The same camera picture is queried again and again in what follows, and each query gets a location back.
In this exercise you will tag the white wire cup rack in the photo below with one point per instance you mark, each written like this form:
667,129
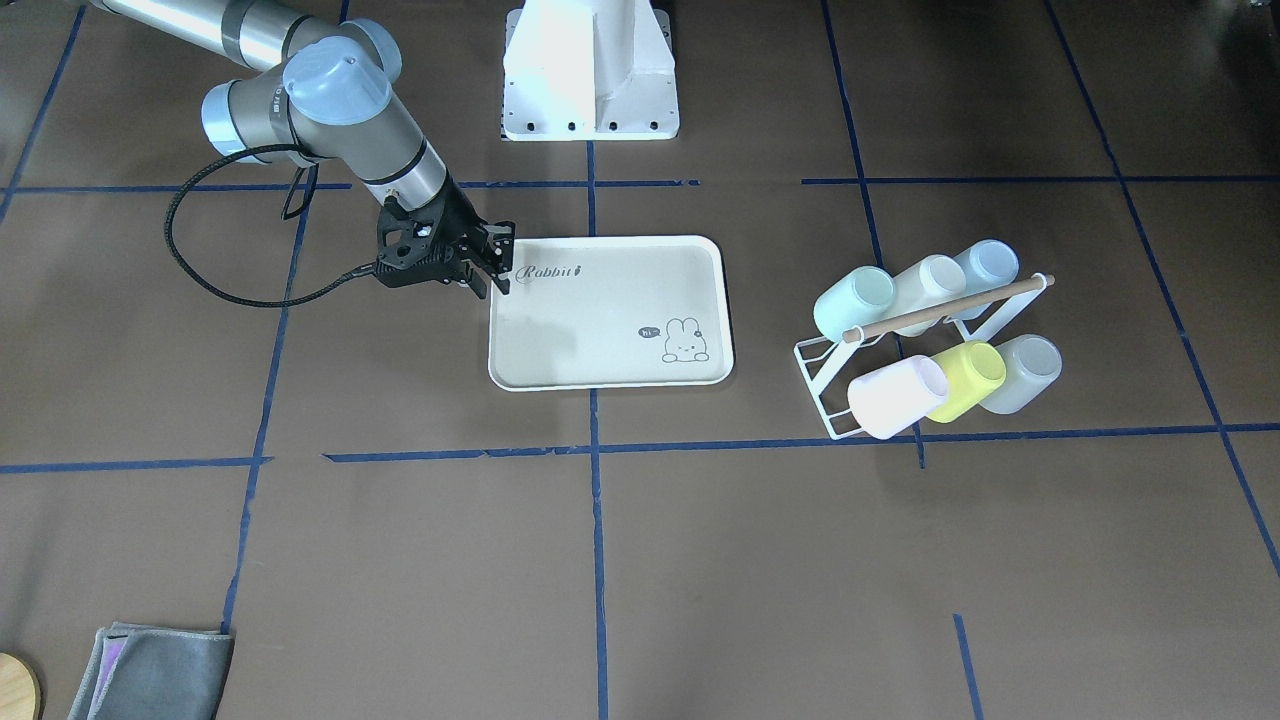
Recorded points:
976,318

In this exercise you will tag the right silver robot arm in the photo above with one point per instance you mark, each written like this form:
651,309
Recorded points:
320,92

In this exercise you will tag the green cup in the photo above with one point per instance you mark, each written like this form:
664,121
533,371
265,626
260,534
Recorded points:
862,297

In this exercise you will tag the white cup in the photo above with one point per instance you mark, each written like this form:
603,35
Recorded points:
934,280

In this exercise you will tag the white pedestal column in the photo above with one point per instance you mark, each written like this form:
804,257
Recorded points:
579,71

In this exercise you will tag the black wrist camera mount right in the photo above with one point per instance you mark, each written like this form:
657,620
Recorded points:
403,244

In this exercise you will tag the yellow cup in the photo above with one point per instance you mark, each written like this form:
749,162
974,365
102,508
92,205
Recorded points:
973,371

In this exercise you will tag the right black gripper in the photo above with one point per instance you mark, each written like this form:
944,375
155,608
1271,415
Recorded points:
461,219

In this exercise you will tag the grey cup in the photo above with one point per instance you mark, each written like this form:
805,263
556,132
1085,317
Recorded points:
1032,364

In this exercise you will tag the pink cup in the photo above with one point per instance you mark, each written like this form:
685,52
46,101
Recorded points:
891,399

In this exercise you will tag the light blue cup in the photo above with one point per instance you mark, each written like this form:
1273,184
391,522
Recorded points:
988,265

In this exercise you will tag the wooden mug tree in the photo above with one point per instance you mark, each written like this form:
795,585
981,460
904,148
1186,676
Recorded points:
21,695

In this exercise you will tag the cream rabbit tray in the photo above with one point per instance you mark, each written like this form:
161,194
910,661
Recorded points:
612,312

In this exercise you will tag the grey folded cloth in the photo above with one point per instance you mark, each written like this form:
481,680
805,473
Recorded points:
139,671

